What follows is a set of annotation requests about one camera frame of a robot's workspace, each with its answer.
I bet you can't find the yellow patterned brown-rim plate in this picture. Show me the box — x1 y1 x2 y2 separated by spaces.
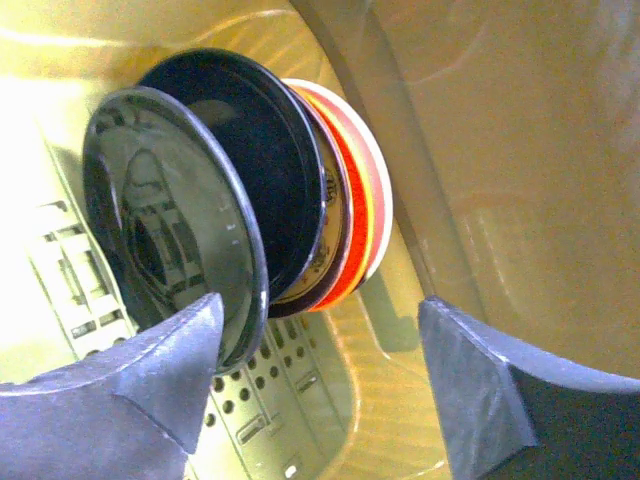
269 105 353 318

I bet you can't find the olive green dish rack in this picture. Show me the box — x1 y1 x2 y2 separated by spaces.
1 1 639 479

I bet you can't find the black plate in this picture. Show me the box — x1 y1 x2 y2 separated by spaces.
138 48 327 301
82 86 269 375

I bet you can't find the orange plate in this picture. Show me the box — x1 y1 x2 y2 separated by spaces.
293 88 374 312

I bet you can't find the cream plate with dark spot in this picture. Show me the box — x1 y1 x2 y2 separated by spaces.
284 78 393 287

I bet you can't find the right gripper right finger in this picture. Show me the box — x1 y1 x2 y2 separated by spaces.
418 296 639 479

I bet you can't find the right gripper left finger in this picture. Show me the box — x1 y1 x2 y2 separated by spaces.
1 293 224 479

